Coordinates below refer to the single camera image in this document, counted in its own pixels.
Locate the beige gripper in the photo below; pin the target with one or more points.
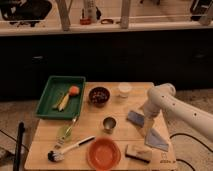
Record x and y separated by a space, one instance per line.
148 124

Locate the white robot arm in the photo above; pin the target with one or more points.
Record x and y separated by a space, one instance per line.
162 97

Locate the folded blue cloth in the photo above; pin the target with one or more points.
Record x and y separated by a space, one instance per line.
155 140

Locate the wooden block eraser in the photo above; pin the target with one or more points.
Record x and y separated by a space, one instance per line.
139 153

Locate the white plastic cup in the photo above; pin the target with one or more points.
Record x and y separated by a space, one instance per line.
124 89

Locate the small metal cup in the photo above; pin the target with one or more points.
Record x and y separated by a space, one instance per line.
109 123

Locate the dark bowl with beans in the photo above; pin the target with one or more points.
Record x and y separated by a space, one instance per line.
99 96

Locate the orange plastic bowl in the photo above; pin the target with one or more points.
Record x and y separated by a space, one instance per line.
103 154

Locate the green spatula tool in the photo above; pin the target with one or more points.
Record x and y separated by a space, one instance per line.
67 132

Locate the green plastic tray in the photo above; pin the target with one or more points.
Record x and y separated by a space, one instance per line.
52 91

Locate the white dish brush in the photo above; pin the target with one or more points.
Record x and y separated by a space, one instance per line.
58 155

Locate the red round object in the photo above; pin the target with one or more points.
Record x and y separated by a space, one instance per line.
86 21

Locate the white bottle on ledge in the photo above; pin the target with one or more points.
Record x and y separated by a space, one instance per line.
90 10

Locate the black pole stand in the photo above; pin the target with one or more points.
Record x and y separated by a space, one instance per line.
17 157

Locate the black office chair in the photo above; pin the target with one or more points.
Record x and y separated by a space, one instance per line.
30 12

